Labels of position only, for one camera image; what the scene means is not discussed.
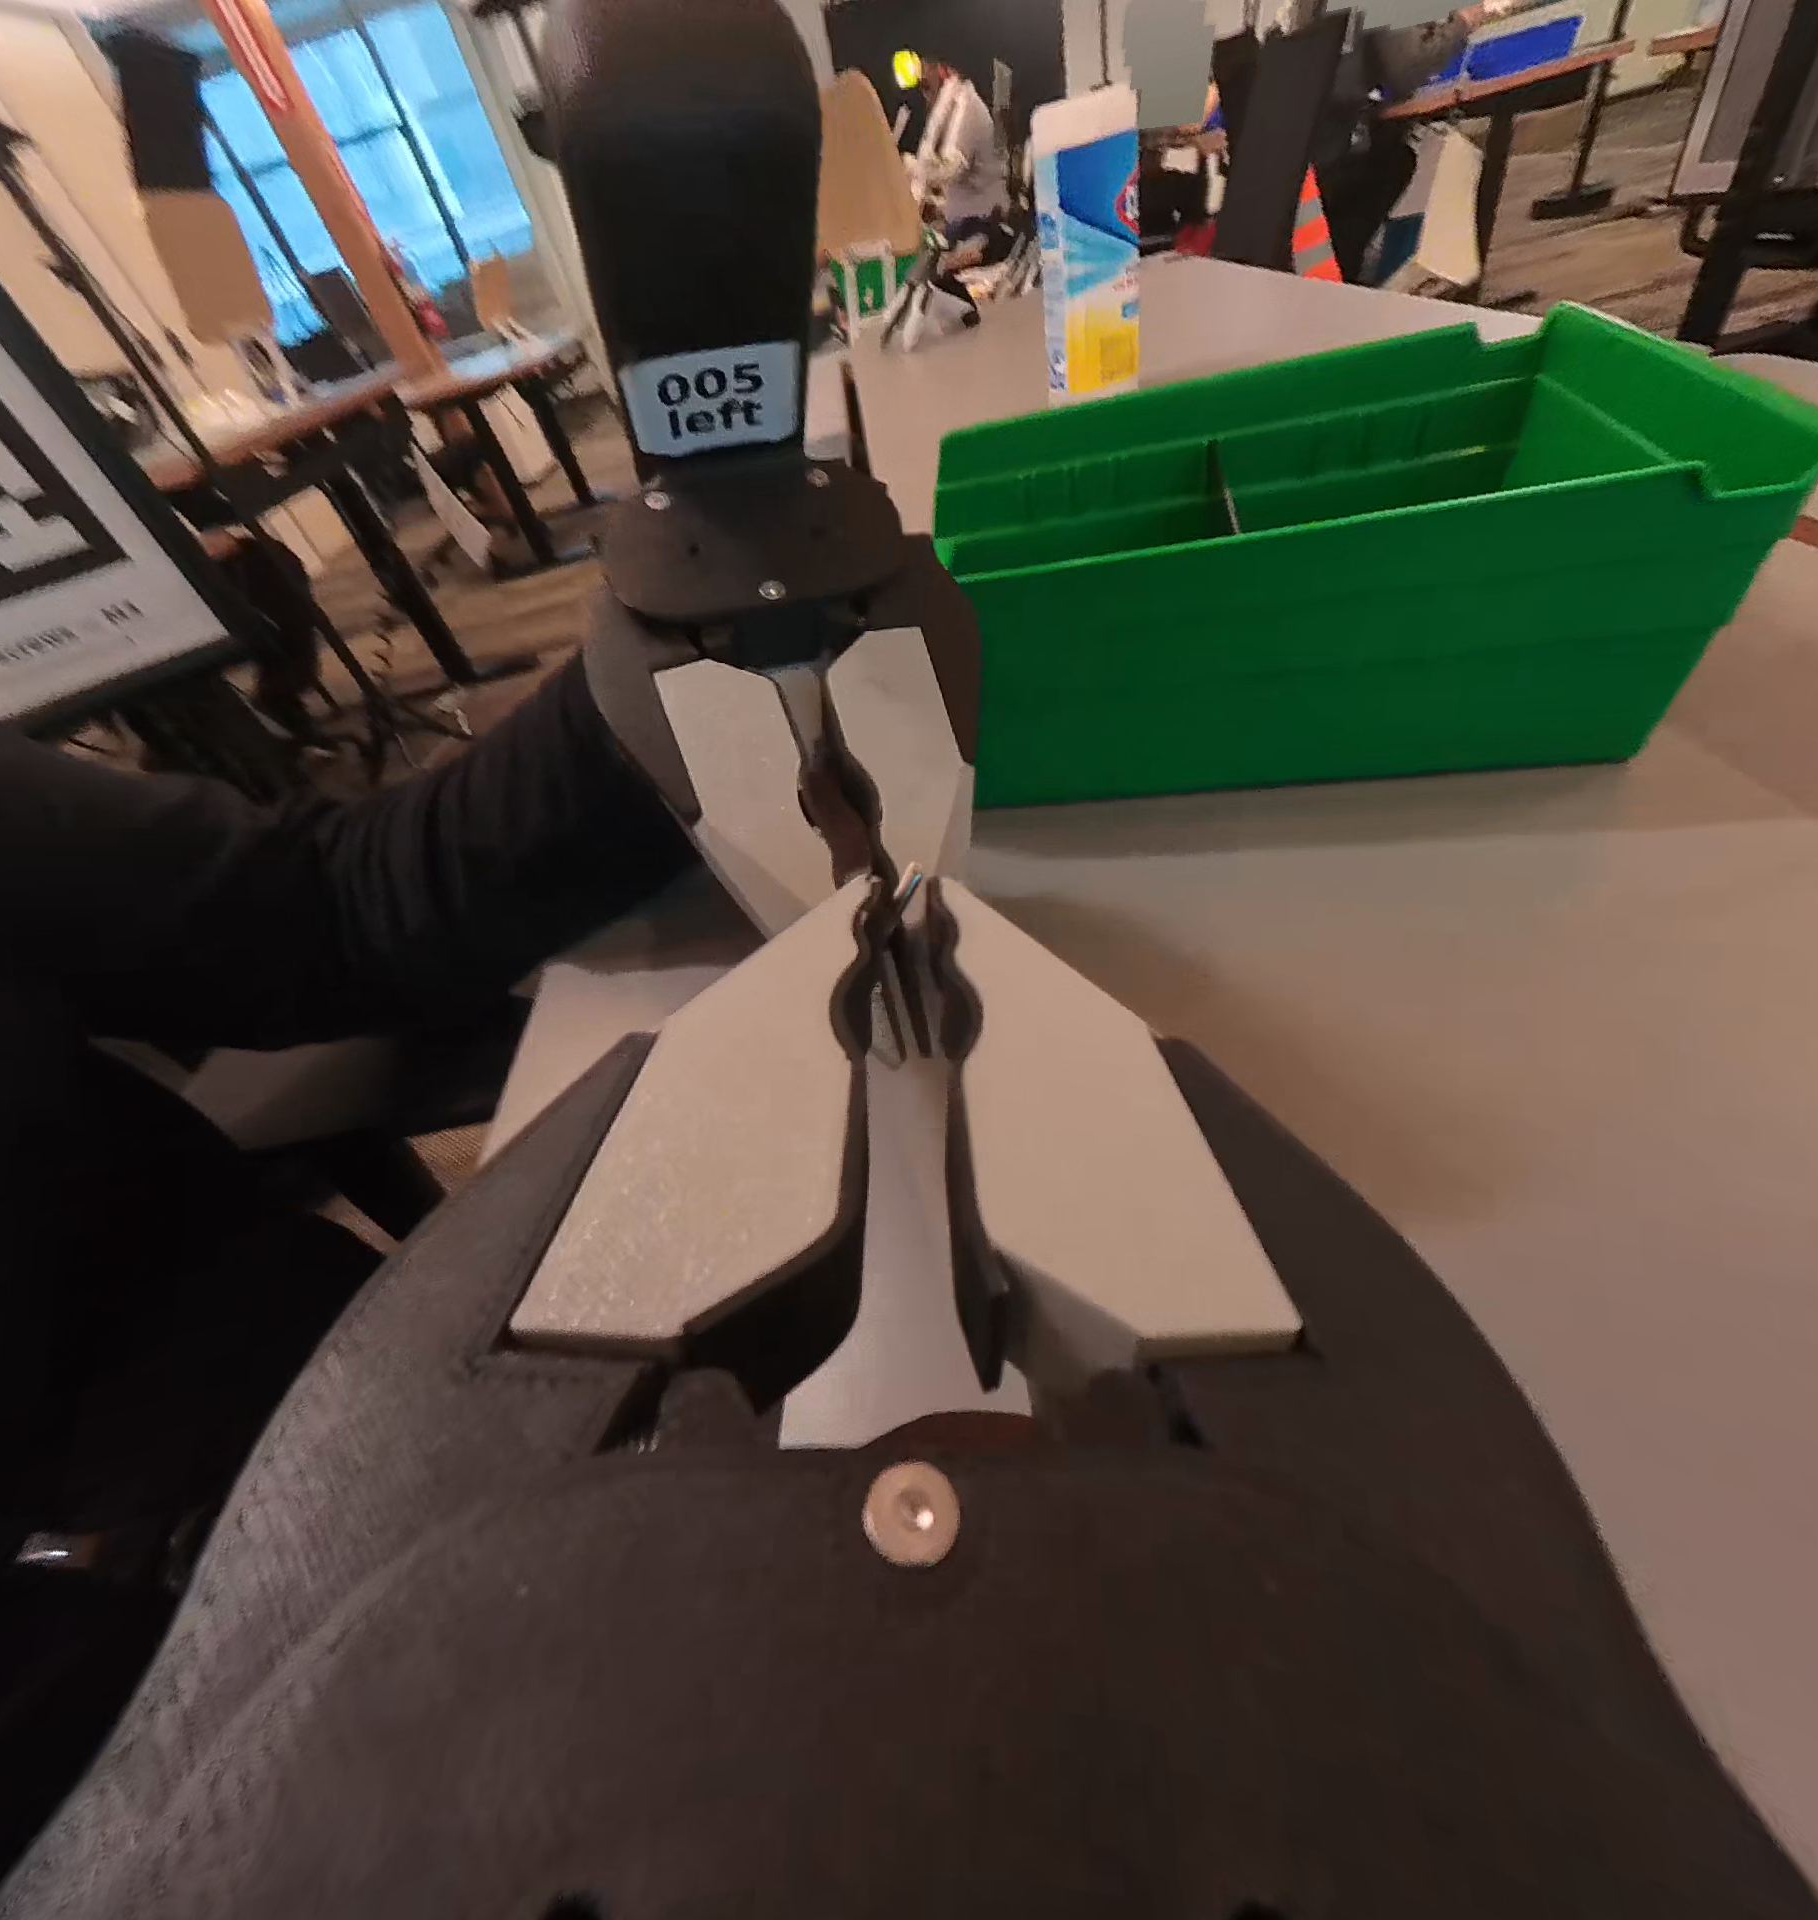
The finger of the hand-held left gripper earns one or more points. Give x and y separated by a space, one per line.
743 780
917 750

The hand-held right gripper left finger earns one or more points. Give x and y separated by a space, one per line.
699 1183

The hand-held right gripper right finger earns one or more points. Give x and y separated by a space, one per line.
1118 1183

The thin metal screw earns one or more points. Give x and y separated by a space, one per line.
897 902

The green plastic bin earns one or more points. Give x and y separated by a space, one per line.
1298 675

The person's left forearm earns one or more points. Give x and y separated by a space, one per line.
473 840

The grey desk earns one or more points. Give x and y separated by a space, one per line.
1448 976

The tan wooden chair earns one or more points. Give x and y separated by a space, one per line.
866 165

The small green box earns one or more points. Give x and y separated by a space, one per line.
867 277

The black screen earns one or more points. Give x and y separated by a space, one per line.
866 30

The disinfecting wipes canister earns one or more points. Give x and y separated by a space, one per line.
1084 269

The black bin divider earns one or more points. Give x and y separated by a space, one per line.
1228 495

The wooden office table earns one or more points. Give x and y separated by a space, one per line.
323 396

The black high-back chair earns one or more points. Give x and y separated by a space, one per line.
1278 136

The orange traffic cone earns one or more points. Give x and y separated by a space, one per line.
1315 226

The framed sign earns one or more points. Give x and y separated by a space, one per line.
41 601

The brown-topped office table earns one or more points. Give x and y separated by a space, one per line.
1448 101

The blue storage bin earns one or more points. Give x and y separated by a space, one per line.
1525 46

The grey board on black easel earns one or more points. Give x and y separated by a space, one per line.
1764 91

